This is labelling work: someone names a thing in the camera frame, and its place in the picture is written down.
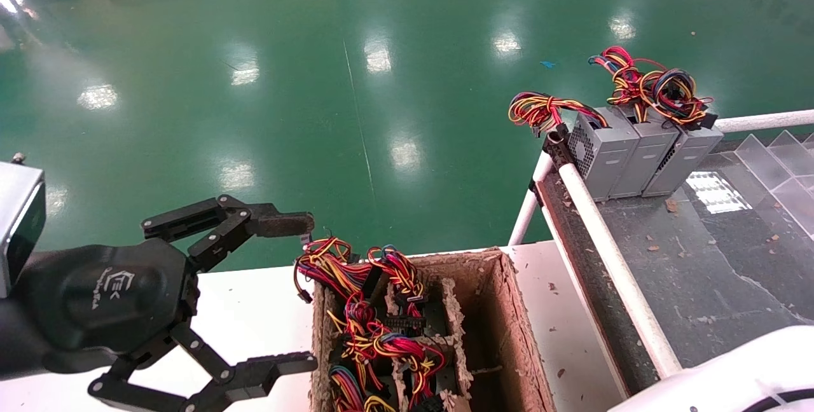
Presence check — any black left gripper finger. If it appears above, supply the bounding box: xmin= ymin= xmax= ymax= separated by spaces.
xmin=141 ymin=195 xmax=315 ymax=273

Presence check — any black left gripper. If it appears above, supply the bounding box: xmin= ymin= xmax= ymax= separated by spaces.
xmin=16 ymin=237 xmax=319 ymax=412

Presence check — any grey power supply with wires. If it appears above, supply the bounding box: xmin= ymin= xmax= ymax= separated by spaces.
xmin=507 ymin=90 xmax=640 ymax=203
xmin=588 ymin=45 xmax=681 ymax=200
xmin=636 ymin=67 xmax=726 ymax=198

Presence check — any cardboard divider insert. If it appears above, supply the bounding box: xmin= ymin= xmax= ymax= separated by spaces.
xmin=382 ymin=277 xmax=475 ymax=412

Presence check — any brown cardboard box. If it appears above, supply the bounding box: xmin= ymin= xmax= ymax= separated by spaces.
xmin=310 ymin=247 xmax=558 ymax=412

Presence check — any short white pipe leg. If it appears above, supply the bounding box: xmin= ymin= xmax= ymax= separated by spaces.
xmin=509 ymin=151 xmax=555 ymax=246

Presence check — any black pipe joint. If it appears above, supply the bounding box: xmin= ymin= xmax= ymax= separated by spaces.
xmin=542 ymin=123 xmax=576 ymax=171

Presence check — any clear acrylic divider tray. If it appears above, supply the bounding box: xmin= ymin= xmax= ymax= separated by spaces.
xmin=735 ymin=130 xmax=814 ymax=241

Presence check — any multicoloured wire harness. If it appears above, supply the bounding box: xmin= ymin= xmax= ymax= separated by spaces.
xmin=328 ymin=364 xmax=399 ymax=412
xmin=326 ymin=301 xmax=447 ymax=395
xmin=366 ymin=245 xmax=428 ymax=311
xmin=294 ymin=237 xmax=373 ymax=305

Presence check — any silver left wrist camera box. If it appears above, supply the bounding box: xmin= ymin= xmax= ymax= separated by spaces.
xmin=0 ymin=153 xmax=47 ymax=299

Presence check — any long white pipe rail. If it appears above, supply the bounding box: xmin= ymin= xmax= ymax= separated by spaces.
xmin=715 ymin=109 xmax=814 ymax=134
xmin=558 ymin=163 xmax=683 ymax=380

